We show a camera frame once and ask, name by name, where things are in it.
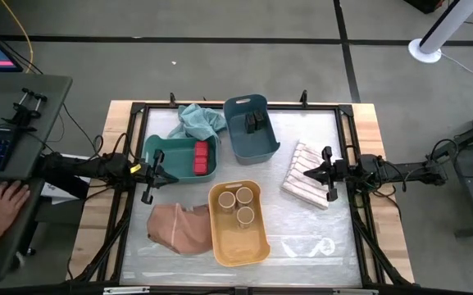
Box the white striped cloth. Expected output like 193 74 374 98
280 138 346 211

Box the white box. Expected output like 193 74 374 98
41 182 92 205

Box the person's hand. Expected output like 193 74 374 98
0 179 31 243

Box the black clamp holder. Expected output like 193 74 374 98
2 87 49 133

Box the brown cardboard spice tube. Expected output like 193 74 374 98
236 206 256 229
218 190 237 214
235 186 255 208

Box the white floor cable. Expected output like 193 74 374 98
440 51 473 85

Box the yellow plastic bin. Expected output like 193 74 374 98
207 179 271 268

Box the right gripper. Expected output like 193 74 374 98
303 146 360 202

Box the light blue crumpled cloth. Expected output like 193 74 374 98
166 102 227 143

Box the black floor object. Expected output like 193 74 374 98
403 0 446 14

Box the yellow cable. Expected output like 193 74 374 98
0 0 35 75

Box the black metal table frame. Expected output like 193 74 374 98
67 100 413 288

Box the pink-brown folded cloth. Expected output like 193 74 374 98
146 202 213 256

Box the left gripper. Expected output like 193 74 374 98
128 149 179 205

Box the blue-grey plastic bin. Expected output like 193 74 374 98
222 93 281 166

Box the teal green plastic bin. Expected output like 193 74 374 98
141 134 220 184

